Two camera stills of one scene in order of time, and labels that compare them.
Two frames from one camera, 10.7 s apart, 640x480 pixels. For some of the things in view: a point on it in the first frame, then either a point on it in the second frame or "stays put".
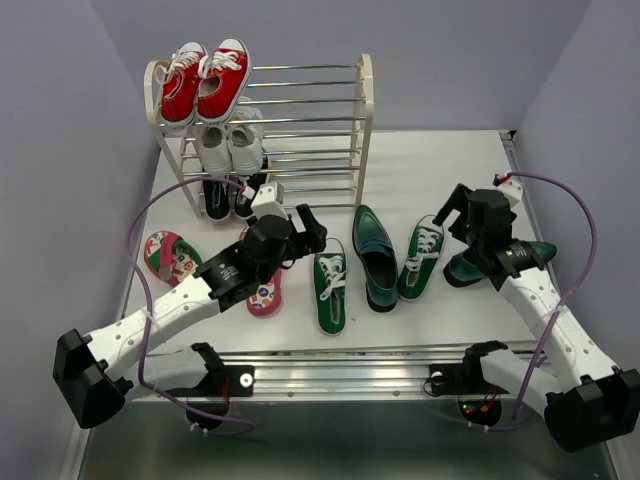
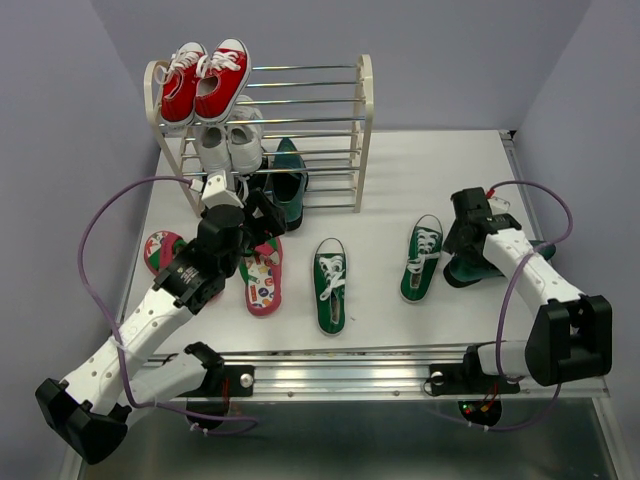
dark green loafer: [376, 249] -> [288, 189]
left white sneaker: [215, 150] stays put
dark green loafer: [462, 271] stays put
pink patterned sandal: [170, 257] stays put
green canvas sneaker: [330, 274] stays put
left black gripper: [313, 239] -> [272, 222]
